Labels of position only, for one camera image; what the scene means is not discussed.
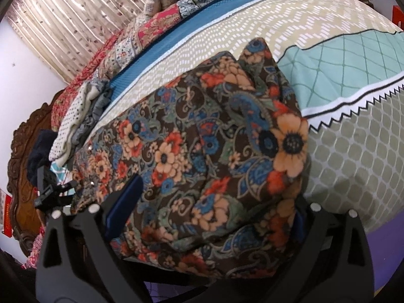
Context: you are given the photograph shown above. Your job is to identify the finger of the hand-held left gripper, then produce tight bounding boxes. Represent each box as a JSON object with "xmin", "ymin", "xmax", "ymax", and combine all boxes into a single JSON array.
[{"xmin": 33, "ymin": 164, "xmax": 78, "ymax": 218}]

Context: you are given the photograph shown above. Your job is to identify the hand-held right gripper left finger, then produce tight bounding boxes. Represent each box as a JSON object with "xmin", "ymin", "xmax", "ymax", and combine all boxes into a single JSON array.
[{"xmin": 35, "ymin": 173, "xmax": 149, "ymax": 303}]

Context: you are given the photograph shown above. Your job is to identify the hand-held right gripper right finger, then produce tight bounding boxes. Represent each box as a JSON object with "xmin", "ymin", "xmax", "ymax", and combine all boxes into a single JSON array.
[{"xmin": 268, "ymin": 203, "xmax": 375, "ymax": 303}]

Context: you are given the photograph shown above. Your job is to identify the brown floral garment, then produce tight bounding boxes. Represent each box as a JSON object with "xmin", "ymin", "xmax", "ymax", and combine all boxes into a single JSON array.
[{"xmin": 70, "ymin": 37, "xmax": 309, "ymax": 281}]

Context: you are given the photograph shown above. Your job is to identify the teal patterned cloth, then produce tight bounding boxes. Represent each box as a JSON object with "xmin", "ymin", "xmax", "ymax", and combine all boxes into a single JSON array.
[{"xmin": 50, "ymin": 161, "xmax": 75, "ymax": 187}]

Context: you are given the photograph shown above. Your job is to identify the carved wooden headboard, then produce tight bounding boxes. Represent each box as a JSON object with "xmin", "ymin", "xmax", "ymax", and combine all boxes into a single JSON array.
[{"xmin": 8, "ymin": 101, "xmax": 68, "ymax": 259}]

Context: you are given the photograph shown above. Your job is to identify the dark navy cloth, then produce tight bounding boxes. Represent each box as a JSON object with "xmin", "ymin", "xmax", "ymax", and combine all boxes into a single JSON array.
[{"xmin": 27, "ymin": 130, "xmax": 59, "ymax": 190}]

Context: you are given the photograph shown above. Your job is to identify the pink printed cloth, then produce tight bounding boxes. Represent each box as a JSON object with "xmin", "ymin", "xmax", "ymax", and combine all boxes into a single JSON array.
[{"xmin": 21, "ymin": 233, "xmax": 45, "ymax": 269}]

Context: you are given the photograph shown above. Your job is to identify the white dotted cloth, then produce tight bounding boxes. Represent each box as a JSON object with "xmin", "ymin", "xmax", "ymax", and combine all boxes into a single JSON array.
[{"xmin": 49, "ymin": 80, "xmax": 108, "ymax": 162}]

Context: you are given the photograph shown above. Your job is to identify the patterned patchwork bed sheet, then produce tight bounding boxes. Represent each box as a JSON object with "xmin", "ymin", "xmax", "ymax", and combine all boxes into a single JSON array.
[{"xmin": 85, "ymin": 0, "xmax": 404, "ymax": 237}]

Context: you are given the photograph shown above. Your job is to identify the grey cloth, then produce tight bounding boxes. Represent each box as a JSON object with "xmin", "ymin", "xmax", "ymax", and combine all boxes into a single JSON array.
[{"xmin": 71, "ymin": 86, "xmax": 115, "ymax": 148}]

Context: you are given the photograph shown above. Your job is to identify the beige leaf print curtain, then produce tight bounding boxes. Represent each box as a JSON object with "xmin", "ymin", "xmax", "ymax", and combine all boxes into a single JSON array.
[{"xmin": 6, "ymin": 0, "xmax": 158, "ymax": 83}]

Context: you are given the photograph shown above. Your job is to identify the floral patchwork quilt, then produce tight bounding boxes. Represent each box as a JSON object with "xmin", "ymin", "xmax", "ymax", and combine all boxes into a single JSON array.
[{"xmin": 50, "ymin": 0, "xmax": 292, "ymax": 131}]

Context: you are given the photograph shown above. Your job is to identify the red plastic object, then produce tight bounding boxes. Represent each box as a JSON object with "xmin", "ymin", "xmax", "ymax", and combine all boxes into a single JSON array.
[{"xmin": 391, "ymin": 6, "xmax": 404, "ymax": 33}]

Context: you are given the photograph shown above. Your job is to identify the red wall paper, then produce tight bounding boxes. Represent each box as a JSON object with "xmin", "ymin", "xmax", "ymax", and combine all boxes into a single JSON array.
[{"xmin": 0, "ymin": 192, "xmax": 14, "ymax": 238}]

